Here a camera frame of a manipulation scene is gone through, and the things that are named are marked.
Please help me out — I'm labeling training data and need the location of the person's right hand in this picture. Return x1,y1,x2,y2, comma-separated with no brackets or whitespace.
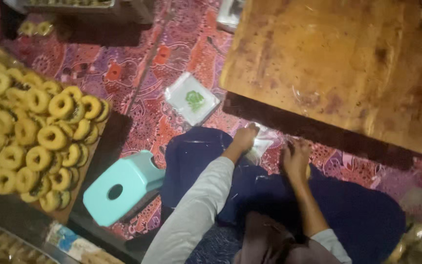
281,139,311,185

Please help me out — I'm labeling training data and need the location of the person's left hand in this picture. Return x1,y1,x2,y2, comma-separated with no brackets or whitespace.
232,123,261,154

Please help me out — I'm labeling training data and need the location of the clear plastic bag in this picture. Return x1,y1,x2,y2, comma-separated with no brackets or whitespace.
246,123,282,163

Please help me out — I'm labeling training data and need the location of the stack of green-printed plastic bags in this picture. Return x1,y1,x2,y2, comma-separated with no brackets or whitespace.
164,72,221,127

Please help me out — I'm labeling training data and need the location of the person's dark blue skirt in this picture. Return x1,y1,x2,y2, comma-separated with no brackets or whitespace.
160,126,406,264

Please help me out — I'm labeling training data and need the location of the low wooden table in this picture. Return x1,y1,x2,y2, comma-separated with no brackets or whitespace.
219,0,422,170

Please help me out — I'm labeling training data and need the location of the person's brown garment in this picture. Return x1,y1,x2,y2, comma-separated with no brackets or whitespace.
233,212,343,264

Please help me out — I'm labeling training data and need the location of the patterned red floor mat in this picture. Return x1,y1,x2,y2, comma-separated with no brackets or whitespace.
2,0,422,241

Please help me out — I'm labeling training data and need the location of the crumpled clear plastic packet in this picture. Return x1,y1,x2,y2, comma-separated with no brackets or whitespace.
216,0,246,33

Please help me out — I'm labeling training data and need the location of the turquoise plastic stool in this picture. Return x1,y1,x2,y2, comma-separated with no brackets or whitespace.
83,150,166,227

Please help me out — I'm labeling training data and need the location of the clear bag of cookies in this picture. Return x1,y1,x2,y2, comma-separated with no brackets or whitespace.
385,216,422,264

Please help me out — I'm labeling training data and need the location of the brown wooden tray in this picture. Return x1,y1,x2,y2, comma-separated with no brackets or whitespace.
32,119,110,225

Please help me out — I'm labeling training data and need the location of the dark bench with tray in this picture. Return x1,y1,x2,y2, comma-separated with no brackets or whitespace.
1,0,154,47

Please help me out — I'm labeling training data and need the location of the blue-labelled cookie packet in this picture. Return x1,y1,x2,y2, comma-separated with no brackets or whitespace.
45,222,125,264

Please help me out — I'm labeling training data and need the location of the clear box of cookies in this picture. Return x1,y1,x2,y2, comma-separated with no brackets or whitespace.
0,223,61,264

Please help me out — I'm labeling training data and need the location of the pile of yellow ring cookies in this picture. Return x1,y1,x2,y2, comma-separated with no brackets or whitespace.
0,31,111,213

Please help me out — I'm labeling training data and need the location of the yellow ring cookie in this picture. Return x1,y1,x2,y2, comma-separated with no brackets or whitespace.
19,21,37,36
36,21,54,36

